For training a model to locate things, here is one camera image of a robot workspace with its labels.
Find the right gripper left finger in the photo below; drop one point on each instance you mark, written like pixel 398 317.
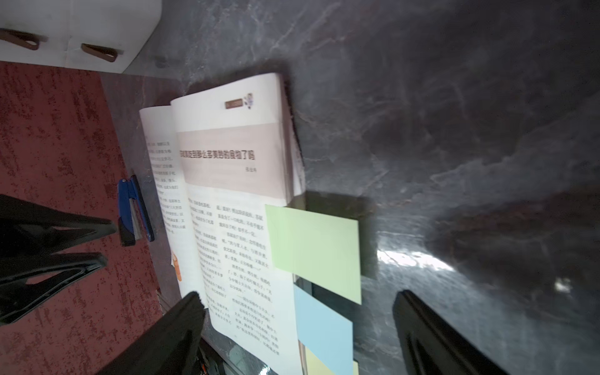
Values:
pixel 170 346

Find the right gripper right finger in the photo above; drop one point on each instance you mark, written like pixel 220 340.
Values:
pixel 430 345

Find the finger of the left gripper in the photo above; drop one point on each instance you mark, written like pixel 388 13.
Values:
pixel 27 282
pixel 29 229

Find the magazine book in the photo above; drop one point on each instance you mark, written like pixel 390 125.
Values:
pixel 219 158

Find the blue sticky note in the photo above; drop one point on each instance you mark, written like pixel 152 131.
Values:
pixel 326 333

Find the yellow sticky note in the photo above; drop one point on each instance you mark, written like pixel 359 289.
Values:
pixel 323 365

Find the green sticky note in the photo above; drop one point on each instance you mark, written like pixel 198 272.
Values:
pixel 319 248

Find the blue stapler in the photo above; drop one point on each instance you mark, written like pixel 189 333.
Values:
pixel 134 221

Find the white three-drawer box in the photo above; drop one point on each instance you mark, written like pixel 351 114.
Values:
pixel 103 36

